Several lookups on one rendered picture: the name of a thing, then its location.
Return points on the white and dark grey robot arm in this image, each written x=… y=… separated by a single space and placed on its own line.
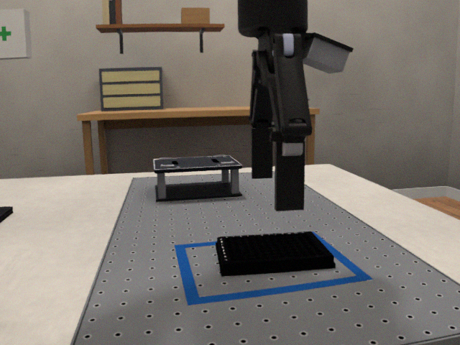
x=323 y=53

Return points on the blue tape rectangle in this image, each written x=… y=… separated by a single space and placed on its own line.
x=193 y=298

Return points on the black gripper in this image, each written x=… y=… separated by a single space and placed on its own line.
x=279 y=57

